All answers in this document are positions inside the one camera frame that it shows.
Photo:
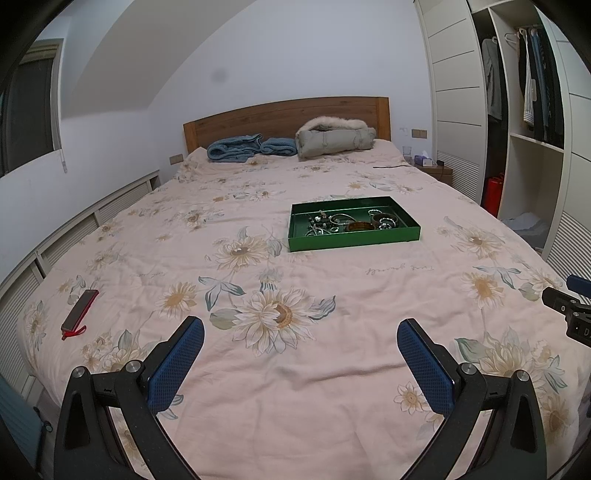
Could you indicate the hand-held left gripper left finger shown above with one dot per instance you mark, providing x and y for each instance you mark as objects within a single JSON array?
[{"x": 178, "y": 364}]

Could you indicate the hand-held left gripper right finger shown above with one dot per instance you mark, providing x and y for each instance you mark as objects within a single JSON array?
[{"x": 425, "y": 369}]

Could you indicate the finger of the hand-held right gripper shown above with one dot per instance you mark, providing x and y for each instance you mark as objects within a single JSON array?
[
  {"x": 579, "y": 285},
  {"x": 558, "y": 299}
]

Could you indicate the green jewelry tray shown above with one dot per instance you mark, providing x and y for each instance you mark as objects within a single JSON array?
[{"x": 351, "y": 242}]

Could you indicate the pale blue cloth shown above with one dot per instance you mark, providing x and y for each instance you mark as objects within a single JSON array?
[{"x": 526, "y": 228}]

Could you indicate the bed with floral quilt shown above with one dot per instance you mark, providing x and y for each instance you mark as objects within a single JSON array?
[{"x": 323, "y": 369}]

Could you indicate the red-cased phone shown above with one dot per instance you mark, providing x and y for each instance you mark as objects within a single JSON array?
[{"x": 79, "y": 313}]

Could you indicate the red canister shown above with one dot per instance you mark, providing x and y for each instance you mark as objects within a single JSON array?
[{"x": 492, "y": 196}]

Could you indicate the silver bangles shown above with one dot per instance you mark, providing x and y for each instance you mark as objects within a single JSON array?
[
  {"x": 388, "y": 223},
  {"x": 344, "y": 218}
]

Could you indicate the blue ribbed object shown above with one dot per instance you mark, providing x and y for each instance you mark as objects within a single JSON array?
[{"x": 18, "y": 420}]

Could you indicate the wooden nightstand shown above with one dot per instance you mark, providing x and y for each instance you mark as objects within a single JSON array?
[{"x": 441, "y": 174}]

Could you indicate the purple tissue box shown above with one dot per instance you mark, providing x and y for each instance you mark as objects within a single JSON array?
[{"x": 422, "y": 160}]

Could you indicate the row of hanging clothes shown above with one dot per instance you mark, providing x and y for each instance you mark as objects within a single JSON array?
[{"x": 542, "y": 87}]

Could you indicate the large blue towel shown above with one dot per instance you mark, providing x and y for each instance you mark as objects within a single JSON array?
[{"x": 233, "y": 148}]

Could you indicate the grey hanging garment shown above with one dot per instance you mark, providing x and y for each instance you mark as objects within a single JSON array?
[{"x": 491, "y": 78}]

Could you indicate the white wardrobe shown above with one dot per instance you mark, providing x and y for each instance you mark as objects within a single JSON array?
[{"x": 457, "y": 92}]

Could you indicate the small blue towel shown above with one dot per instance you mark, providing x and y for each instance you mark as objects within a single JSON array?
[{"x": 279, "y": 147}]

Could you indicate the beige fur-hooded jacket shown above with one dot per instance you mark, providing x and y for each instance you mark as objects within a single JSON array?
[{"x": 334, "y": 141}]

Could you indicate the wooden headboard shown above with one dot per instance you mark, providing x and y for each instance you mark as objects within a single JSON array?
[{"x": 277, "y": 120}]

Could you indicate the window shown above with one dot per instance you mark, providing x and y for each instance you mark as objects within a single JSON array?
[{"x": 32, "y": 101}]

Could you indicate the white slatted wall cabinet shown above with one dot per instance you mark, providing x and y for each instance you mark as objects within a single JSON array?
[{"x": 69, "y": 230}]

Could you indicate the gold wall switch plate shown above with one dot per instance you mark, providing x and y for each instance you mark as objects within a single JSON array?
[
  {"x": 419, "y": 133},
  {"x": 176, "y": 159}
]

